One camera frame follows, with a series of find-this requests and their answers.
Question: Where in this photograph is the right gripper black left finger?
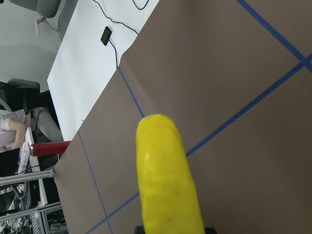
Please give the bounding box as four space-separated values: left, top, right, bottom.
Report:
135 226 145 234

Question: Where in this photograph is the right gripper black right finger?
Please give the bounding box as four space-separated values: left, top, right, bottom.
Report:
205 227 215 234

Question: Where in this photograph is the bright yellow banana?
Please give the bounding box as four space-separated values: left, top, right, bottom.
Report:
136 114 205 234

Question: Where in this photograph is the red bottle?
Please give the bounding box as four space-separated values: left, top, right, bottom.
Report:
28 141 71 156

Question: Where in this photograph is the seated person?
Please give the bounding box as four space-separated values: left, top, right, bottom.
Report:
0 107 63 152

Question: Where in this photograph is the black office chair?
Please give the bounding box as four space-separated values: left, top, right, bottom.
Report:
0 80 59 141

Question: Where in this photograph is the small black device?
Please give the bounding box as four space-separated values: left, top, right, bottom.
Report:
100 26 112 46

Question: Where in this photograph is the grey office chair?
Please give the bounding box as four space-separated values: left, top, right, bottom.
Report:
34 0 61 36

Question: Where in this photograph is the aluminium frame post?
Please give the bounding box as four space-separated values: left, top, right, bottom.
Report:
0 169 54 186

